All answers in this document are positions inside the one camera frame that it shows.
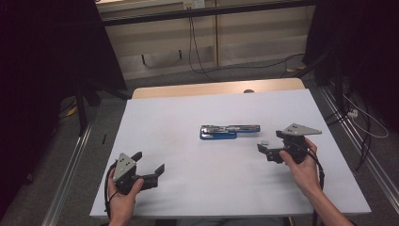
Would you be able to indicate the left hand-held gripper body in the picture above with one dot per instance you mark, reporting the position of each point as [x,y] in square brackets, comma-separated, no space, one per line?
[124,171]

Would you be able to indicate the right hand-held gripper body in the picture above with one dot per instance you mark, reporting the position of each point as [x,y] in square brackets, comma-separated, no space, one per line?
[298,129]

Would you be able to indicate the grey strip of staples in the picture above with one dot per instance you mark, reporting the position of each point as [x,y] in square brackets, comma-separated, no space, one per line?
[265,141]

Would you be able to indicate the blue stapler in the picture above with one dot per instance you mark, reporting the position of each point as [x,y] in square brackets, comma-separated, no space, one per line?
[219,135]

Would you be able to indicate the person's left hand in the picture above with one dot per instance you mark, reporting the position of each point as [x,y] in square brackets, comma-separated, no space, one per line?
[123,207]

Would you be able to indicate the person's right hand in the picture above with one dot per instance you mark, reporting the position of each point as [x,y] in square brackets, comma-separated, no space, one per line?
[306,175]

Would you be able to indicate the white table cover board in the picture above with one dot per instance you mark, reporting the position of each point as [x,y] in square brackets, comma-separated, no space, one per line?
[194,182]

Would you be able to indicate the small black stick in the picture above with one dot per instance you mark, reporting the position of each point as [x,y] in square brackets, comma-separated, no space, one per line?
[104,139]

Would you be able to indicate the white power plug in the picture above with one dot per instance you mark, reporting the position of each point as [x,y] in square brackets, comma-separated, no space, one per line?
[352,113]

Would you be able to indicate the black stand legs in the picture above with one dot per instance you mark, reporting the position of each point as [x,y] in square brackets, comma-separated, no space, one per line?
[82,109]

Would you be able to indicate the light wooden table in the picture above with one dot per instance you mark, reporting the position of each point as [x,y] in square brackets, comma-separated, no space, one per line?
[188,90]

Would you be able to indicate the black curtain with stand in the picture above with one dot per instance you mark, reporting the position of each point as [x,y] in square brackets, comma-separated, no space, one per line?
[370,47]

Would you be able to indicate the large black curtain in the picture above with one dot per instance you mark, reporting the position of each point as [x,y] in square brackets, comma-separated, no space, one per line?
[40,78]

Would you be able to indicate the black horizontal bar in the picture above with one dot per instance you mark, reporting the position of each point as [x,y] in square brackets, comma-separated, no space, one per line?
[204,12]

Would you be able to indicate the aluminium floor rail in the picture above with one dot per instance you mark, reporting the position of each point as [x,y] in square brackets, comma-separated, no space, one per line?
[67,175]
[357,138]

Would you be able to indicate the black wall bracket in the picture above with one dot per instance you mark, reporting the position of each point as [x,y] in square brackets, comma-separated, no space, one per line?
[143,59]
[180,54]

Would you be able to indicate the white wall socket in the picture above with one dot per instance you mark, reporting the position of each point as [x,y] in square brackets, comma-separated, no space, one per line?
[194,4]

